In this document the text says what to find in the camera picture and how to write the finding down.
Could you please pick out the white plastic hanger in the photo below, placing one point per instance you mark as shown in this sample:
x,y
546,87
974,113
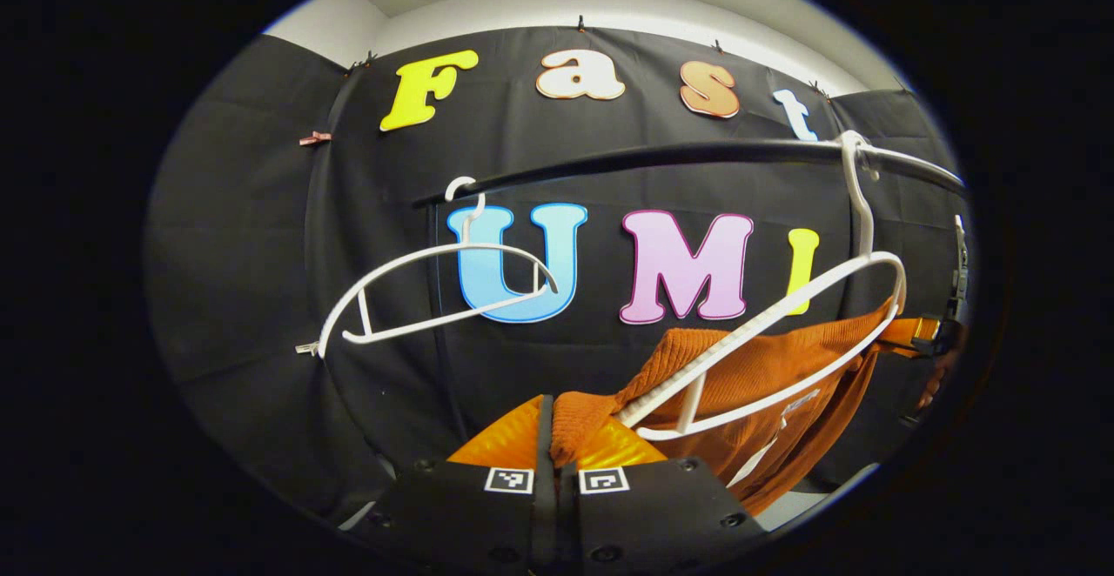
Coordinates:
x,y
857,202
418,257

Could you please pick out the black clothes rack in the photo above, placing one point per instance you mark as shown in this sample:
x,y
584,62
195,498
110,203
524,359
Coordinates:
x,y
661,154

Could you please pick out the pink clip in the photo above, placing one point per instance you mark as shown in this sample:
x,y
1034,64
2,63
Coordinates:
x,y
315,137

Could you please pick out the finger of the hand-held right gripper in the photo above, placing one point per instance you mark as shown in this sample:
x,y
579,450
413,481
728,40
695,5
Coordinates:
x,y
931,337

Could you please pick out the white clip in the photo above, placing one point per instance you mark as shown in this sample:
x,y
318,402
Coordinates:
x,y
305,349

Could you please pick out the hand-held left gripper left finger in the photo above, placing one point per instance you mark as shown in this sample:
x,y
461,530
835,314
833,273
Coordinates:
x,y
470,515

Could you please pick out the row of black clips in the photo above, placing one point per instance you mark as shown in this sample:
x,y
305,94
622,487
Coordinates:
x,y
580,23

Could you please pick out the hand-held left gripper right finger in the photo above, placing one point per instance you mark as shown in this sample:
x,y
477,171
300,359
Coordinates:
x,y
661,515

